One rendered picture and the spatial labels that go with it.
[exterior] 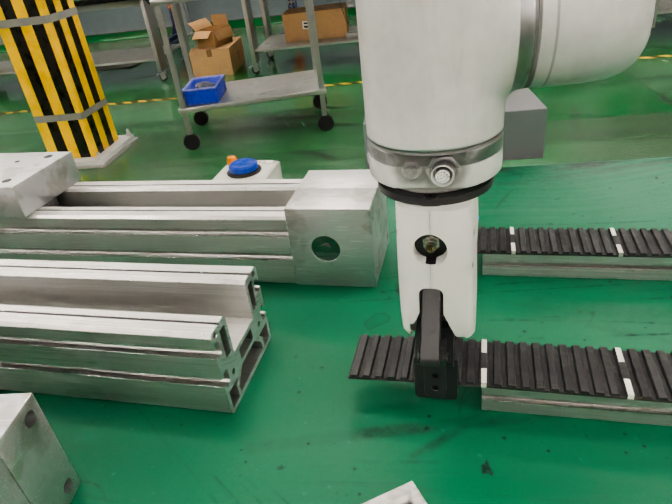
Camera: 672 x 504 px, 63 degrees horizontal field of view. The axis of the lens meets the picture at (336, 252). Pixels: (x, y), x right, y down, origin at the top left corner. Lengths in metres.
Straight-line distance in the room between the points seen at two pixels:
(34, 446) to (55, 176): 0.42
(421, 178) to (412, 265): 0.06
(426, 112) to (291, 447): 0.27
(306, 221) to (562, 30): 0.34
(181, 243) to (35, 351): 0.19
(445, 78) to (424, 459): 0.27
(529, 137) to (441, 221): 0.56
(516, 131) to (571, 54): 0.56
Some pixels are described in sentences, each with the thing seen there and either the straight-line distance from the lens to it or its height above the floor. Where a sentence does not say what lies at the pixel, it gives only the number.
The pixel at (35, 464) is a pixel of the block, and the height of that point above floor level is 0.83.
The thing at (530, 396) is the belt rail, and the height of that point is 0.80.
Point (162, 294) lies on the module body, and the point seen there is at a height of 0.85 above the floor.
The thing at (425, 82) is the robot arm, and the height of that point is 1.04.
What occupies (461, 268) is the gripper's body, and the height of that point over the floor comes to 0.93.
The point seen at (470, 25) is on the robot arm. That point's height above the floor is 1.07.
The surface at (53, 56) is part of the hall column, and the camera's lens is 3.67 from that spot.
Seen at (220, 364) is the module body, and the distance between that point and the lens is 0.45.
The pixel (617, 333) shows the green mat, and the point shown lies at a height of 0.78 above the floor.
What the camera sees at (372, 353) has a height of 0.81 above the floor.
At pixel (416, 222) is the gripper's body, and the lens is 0.34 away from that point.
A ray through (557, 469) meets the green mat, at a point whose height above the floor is 0.78.
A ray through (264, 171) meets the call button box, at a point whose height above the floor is 0.84.
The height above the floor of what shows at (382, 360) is 0.81.
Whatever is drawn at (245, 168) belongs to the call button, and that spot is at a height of 0.85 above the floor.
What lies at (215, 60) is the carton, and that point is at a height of 0.14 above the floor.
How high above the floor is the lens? 1.12
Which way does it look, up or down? 31 degrees down
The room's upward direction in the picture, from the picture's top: 8 degrees counter-clockwise
